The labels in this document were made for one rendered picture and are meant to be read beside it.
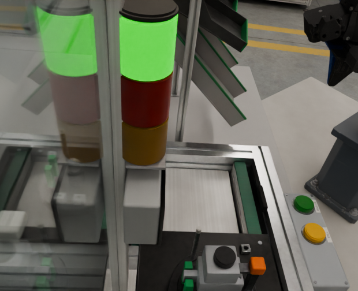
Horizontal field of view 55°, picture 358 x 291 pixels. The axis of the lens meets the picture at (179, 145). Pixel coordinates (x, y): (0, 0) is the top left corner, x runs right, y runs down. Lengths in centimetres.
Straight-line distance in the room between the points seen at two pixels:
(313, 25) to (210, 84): 31
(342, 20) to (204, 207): 45
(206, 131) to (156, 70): 76
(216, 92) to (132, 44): 55
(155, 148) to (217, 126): 74
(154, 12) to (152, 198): 18
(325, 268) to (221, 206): 24
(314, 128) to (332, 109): 15
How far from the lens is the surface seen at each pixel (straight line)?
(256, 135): 107
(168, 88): 31
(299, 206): 77
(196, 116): 110
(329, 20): 56
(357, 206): 94
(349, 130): 86
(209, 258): 51
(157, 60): 29
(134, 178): 37
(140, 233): 39
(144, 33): 27
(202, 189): 80
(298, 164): 103
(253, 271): 53
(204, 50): 91
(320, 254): 73
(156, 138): 34
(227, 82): 95
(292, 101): 128
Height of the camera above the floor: 152
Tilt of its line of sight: 42 degrees down
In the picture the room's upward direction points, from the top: 7 degrees clockwise
